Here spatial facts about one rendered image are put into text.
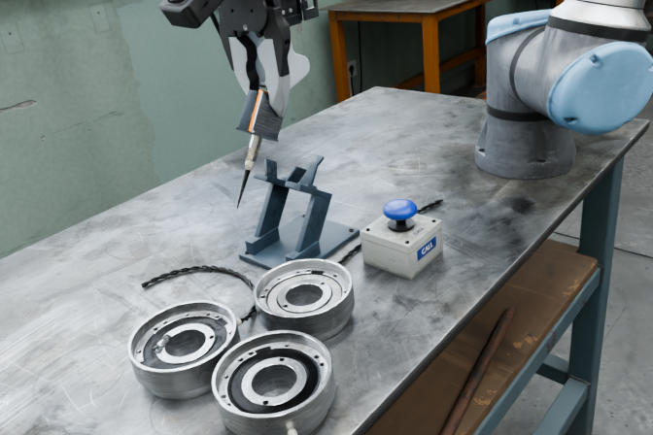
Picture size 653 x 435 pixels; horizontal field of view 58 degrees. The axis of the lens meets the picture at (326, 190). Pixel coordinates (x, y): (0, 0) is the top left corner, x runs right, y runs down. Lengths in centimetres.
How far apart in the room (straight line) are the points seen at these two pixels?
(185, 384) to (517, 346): 58
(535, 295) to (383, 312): 50
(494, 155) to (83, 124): 162
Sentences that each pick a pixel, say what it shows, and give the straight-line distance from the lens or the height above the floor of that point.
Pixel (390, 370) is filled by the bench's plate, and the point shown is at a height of 80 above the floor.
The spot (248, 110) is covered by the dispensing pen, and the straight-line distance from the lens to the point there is 67.
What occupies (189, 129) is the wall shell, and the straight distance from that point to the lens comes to 247.
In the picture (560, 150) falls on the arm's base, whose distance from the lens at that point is 92.
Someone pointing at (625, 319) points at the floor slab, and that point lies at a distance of 199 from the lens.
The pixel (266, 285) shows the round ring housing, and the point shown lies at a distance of 65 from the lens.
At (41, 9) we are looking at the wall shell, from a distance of 216.
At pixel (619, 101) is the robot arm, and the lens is 77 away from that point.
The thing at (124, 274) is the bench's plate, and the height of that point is 80.
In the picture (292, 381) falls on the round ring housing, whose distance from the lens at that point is 56.
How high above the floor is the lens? 119
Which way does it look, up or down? 26 degrees down
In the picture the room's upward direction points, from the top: 7 degrees counter-clockwise
